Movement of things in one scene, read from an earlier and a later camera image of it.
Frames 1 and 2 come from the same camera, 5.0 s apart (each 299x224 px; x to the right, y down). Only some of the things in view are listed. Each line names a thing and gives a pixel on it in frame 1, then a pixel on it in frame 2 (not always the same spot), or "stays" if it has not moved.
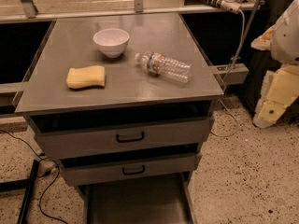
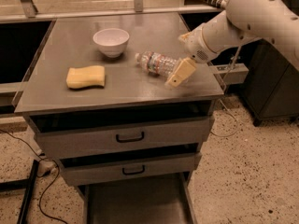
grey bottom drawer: x=156 y=200 stays
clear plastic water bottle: x=158 y=64 stays
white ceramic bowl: x=112 y=42 stays
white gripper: x=287 y=41 -> x=195 y=47
